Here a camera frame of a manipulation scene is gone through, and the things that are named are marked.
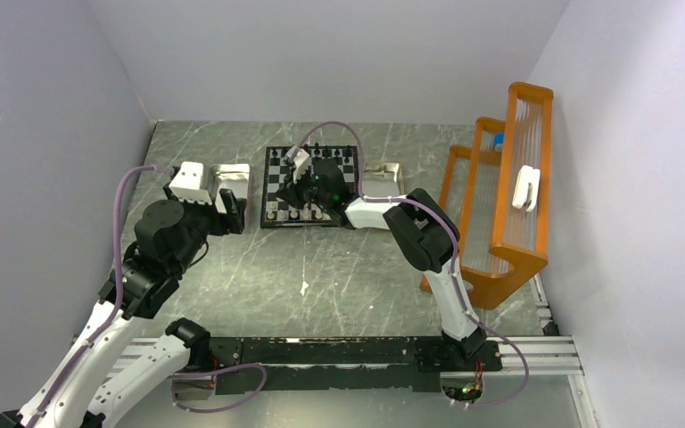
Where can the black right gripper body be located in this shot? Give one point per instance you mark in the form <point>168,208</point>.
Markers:
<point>306,191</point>

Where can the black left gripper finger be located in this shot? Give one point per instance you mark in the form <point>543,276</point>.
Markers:
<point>230,215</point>
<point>241,206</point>

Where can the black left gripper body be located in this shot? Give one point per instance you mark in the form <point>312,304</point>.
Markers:
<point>202,219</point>

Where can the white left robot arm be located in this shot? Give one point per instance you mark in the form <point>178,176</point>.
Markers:
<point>168,236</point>

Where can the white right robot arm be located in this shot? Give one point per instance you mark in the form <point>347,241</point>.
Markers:
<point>425,235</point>

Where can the black white chess board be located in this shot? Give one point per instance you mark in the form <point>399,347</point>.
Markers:
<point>271,183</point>

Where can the yellow tray of white pieces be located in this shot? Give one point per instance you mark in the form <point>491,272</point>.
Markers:
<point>382,179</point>

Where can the silver metal tray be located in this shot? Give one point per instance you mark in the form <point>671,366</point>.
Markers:
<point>235,177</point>

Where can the orange wooden rack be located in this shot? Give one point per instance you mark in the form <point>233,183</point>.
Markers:
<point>502,248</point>

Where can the blue cap bottle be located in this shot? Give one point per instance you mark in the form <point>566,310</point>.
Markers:
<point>498,141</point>

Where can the white clip object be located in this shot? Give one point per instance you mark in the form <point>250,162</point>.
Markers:
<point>526,190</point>

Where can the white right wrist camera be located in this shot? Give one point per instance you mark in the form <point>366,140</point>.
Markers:
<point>300,160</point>

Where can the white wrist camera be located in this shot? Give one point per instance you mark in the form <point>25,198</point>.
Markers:
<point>188,184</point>
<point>300,160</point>

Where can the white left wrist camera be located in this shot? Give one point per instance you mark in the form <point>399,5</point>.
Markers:
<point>188,184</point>

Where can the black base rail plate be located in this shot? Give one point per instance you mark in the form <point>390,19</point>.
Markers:
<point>416,363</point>

